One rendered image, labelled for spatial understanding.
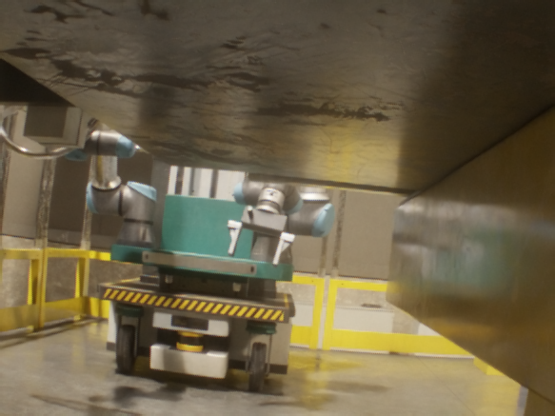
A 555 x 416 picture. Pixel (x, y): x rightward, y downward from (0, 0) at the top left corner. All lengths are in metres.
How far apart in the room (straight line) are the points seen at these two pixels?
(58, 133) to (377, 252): 7.59
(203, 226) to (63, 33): 2.27
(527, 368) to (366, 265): 7.98
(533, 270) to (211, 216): 2.25
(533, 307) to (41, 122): 0.74
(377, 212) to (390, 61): 8.11
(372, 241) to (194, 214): 5.95
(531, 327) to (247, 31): 0.20
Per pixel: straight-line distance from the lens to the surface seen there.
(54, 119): 0.93
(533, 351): 0.33
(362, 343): 3.72
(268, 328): 2.36
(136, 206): 2.46
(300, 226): 2.37
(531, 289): 0.34
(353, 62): 0.30
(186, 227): 2.56
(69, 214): 8.97
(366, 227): 8.38
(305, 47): 0.29
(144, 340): 2.57
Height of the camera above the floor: 0.50
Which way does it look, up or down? 3 degrees up
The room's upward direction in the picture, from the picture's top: 6 degrees clockwise
